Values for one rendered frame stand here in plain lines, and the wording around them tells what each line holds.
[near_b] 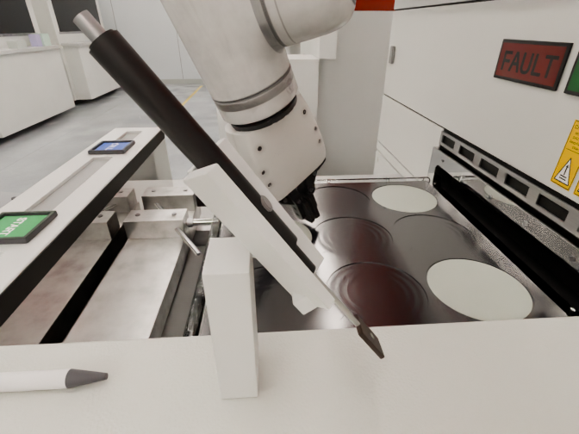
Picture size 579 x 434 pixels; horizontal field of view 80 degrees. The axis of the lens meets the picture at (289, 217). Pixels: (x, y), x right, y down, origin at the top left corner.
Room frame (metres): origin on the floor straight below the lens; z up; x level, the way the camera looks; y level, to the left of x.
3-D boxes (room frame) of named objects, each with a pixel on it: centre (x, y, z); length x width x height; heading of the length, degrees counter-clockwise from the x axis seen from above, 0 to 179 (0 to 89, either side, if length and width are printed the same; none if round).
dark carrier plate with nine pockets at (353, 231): (0.38, -0.08, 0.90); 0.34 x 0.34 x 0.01; 4
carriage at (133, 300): (0.35, 0.18, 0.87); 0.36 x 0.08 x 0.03; 4
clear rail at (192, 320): (0.37, 0.10, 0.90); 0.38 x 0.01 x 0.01; 4
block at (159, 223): (0.42, 0.19, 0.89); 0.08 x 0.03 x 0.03; 94
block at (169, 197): (0.50, 0.19, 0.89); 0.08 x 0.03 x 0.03; 94
